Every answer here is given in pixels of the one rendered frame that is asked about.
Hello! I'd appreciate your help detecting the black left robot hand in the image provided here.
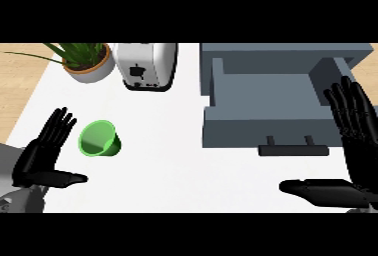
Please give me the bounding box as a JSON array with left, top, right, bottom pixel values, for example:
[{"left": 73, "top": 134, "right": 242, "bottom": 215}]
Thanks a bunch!
[{"left": 10, "top": 106, "right": 89, "bottom": 189}]

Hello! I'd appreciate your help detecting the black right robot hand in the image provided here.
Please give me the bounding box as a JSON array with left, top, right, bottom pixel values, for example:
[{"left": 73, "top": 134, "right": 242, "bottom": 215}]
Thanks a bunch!
[{"left": 277, "top": 75, "right": 378, "bottom": 209}]

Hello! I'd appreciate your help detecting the green plastic cup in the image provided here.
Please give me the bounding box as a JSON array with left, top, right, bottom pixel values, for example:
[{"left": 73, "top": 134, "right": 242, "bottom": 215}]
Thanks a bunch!
[{"left": 76, "top": 119, "right": 122, "bottom": 157}]

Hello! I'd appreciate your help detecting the grey open drawer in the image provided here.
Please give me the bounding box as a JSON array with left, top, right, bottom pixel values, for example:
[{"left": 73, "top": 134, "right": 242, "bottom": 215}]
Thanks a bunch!
[{"left": 200, "top": 57, "right": 378, "bottom": 149}]

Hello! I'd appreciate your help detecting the potted green plant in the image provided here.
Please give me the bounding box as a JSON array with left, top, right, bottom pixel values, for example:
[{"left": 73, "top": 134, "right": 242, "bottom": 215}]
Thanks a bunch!
[{"left": 2, "top": 43, "right": 116, "bottom": 84}]

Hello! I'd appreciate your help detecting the grey cabinet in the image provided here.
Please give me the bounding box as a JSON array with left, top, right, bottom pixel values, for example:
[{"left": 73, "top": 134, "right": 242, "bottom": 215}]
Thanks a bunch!
[{"left": 199, "top": 43, "right": 374, "bottom": 98}]

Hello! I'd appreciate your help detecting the white toaster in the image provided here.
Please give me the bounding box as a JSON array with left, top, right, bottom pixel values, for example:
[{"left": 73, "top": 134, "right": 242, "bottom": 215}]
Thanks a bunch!
[{"left": 113, "top": 43, "right": 178, "bottom": 93}]

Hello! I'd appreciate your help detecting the black drawer handle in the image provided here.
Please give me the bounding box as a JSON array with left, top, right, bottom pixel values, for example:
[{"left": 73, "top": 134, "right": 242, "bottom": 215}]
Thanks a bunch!
[{"left": 256, "top": 135, "right": 330, "bottom": 157}]

